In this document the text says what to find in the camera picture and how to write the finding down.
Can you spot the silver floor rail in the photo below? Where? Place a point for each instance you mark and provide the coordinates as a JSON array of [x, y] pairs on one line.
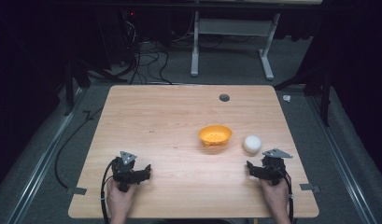
[[39, 168], [344, 161]]

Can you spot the white ball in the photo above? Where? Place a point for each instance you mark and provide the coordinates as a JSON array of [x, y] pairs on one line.
[[252, 143]]

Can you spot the person's left hand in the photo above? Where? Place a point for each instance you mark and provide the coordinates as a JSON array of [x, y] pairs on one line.
[[119, 197]]

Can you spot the black metal stand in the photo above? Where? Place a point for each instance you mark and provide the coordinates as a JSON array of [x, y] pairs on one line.
[[325, 93], [69, 90]]

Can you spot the grey tape piece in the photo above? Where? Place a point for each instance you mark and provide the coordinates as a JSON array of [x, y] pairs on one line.
[[309, 187], [76, 190]]

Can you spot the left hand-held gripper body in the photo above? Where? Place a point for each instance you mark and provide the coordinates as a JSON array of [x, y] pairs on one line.
[[124, 174]]

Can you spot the person's right hand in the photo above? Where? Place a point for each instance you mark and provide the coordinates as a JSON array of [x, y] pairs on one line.
[[275, 196]]

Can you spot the white metal desk frame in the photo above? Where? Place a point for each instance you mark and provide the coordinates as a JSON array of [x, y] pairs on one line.
[[232, 28]]

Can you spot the white crumpled paper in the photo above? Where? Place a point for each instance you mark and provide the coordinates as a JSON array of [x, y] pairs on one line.
[[286, 98]]

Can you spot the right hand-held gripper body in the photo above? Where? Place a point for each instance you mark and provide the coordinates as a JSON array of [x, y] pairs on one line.
[[272, 169]]

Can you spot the orange plastic bowl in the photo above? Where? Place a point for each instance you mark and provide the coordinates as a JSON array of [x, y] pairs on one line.
[[215, 135]]

